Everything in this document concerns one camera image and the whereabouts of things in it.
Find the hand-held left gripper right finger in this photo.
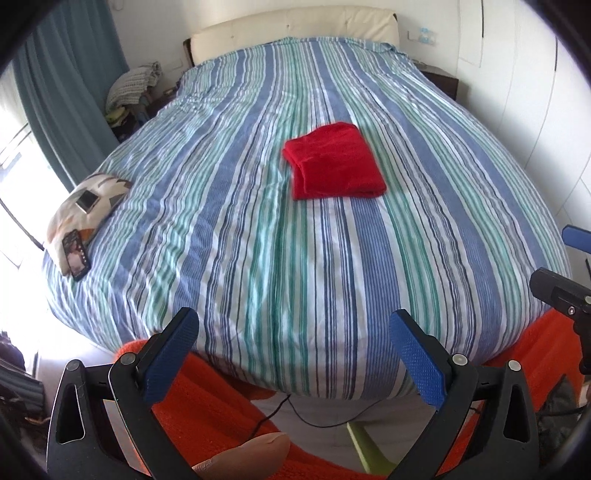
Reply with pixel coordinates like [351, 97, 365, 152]
[389, 309, 540, 480]

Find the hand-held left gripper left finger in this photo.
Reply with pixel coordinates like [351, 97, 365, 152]
[46, 307, 199, 480]

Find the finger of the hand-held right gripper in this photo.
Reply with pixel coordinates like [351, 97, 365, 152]
[564, 224, 591, 254]

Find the red sweater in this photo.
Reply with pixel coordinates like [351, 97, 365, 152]
[283, 122, 387, 200]

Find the pile of clothes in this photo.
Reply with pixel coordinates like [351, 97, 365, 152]
[105, 62, 163, 139]

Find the person's left hand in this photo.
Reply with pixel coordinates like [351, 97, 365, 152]
[191, 432, 291, 476]

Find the orange fuzzy clothing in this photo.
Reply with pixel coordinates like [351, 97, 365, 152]
[113, 305, 591, 480]

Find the green plastic object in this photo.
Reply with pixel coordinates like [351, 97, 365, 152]
[346, 422, 398, 476]

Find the dark cloth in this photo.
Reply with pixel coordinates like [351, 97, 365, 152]
[538, 374, 587, 439]

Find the striped bed cover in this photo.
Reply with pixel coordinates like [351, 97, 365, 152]
[42, 37, 573, 401]

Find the black smartphone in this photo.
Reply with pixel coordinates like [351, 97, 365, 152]
[61, 229, 92, 282]

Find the white wardrobe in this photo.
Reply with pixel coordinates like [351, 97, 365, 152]
[457, 0, 591, 222]

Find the dark ribbed object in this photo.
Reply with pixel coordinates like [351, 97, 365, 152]
[0, 330, 47, 425]

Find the small black device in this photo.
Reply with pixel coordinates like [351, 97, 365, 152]
[76, 190, 100, 214]

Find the patterned pillow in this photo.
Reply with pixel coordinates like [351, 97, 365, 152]
[47, 173, 134, 268]

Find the dark wooden nightstand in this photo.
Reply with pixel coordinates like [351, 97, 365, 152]
[418, 62, 460, 102]

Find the teal curtain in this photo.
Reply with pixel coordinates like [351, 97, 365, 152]
[11, 4, 130, 185]

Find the cream headboard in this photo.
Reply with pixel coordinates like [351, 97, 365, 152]
[183, 4, 400, 68]

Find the black cable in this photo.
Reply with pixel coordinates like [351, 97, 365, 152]
[240, 394, 398, 444]

